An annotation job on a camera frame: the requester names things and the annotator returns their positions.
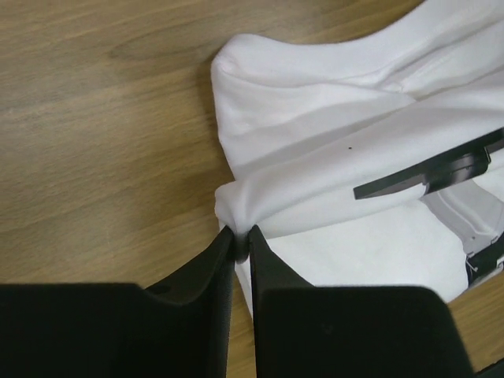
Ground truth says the white t shirt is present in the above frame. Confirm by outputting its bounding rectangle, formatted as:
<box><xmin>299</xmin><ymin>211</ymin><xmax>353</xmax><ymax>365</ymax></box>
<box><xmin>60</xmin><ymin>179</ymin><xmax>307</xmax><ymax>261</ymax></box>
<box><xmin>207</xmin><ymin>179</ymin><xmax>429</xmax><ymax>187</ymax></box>
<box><xmin>211</xmin><ymin>1</ymin><xmax>503</xmax><ymax>302</ymax></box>

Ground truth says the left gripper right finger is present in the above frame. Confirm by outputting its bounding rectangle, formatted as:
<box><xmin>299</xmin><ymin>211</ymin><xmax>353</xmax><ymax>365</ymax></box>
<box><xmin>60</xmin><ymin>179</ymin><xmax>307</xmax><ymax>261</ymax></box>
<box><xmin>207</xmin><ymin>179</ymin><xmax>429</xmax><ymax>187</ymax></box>
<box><xmin>248</xmin><ymin>228</ymin><xmax>474</xmax><ymax>377</ymax></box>

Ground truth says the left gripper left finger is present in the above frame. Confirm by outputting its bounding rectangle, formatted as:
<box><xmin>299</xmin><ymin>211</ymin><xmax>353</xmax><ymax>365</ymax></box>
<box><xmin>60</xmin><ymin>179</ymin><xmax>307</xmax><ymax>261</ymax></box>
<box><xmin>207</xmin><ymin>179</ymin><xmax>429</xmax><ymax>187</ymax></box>
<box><xmin>1</xmin><ymin>229</ymin><xmax>234</xmax><ymax>377</ymax></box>

